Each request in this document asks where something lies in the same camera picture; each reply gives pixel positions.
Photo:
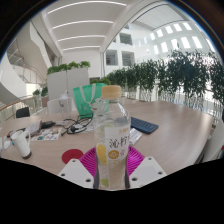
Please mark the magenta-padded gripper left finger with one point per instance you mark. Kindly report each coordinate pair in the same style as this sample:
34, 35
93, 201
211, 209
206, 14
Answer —
76, 173

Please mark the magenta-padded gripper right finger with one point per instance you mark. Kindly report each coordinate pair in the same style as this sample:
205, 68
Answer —
146, 171

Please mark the clear drink bottle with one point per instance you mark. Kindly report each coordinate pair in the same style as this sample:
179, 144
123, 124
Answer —
111, 133

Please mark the flat round red coaster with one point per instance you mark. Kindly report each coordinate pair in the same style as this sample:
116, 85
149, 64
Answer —
71, 155

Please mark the white paper sheet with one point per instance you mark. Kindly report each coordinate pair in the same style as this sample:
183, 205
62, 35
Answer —
135, 136

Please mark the dark blue keyboard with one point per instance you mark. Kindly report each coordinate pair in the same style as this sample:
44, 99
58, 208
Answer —
144, 125

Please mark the colourful sticker sheet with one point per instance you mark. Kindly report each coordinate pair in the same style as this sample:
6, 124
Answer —
46, 134

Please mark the clear shaker bottle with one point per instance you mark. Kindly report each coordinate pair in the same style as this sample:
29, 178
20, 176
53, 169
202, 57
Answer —
64, 106

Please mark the green tote bag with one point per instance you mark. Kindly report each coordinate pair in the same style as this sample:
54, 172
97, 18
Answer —
83, 100

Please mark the white cabinet with plants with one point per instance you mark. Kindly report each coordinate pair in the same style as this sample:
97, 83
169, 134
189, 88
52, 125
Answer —
66, 80

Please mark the row of green plants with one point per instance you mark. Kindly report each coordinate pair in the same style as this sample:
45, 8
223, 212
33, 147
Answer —
186, 73

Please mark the ceiling light strips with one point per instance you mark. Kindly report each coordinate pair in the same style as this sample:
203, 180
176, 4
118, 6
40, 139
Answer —
83, 23

